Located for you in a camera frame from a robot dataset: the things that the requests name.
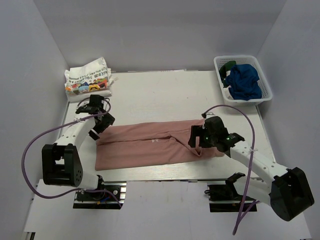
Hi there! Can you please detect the folded white printed t shirt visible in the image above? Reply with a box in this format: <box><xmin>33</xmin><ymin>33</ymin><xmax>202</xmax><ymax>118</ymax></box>
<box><xmin>64</xmin><ymin>57</ymin><xmax>115</xmax><ymax>103</ymax></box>

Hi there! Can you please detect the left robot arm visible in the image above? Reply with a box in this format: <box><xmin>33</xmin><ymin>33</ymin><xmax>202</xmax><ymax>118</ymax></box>
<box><xmin>41</xmin><ymin>94</ymin><xmax>115</xmax><ymax>200</ymax></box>

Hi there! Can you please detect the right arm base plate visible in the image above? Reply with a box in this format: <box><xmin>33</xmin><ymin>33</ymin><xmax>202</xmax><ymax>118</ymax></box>
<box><xmin>204</xmin><ymin>184</ymin><xmax>243</xmax><ymax>213</ymax></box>

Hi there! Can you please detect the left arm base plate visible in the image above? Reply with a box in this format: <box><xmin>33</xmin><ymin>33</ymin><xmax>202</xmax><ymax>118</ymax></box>
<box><xmin>73</xmin><ymin>182</ymin><xmax>127</xmax><ymax>210</ymax></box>

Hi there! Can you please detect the pink printed t shirt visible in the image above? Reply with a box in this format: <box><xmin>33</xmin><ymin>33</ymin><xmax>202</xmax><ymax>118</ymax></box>
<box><xmin>95</xmin><ymin>119</ymin><xmax>224</xmax><ymax>171</ymax></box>

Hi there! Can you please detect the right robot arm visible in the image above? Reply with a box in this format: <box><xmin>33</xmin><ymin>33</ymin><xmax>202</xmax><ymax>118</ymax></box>
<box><xmin>188</xmin><ymin>116</ymin><xmax>315</xmax><ymax>222</ymax></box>

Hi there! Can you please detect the white plastic basket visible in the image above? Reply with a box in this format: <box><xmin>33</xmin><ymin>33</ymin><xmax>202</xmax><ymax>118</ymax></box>
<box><xmin>213</xmin><ymin>54</ymin><xmax>273</xmax><ymax>107</ymax></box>

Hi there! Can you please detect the white and green t shirt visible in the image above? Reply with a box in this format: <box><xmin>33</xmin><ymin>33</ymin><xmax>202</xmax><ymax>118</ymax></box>
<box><xmin>218</xmin><ymin>60</ymin><xmax>237</xmax><ymax>88</ymax></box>

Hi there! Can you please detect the blue t shirt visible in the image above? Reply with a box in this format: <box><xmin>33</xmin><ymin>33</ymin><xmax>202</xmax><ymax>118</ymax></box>
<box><xmin>223</xmin><ymin>64</ymin><xmax>262</xmax><ymax>101</ymax></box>

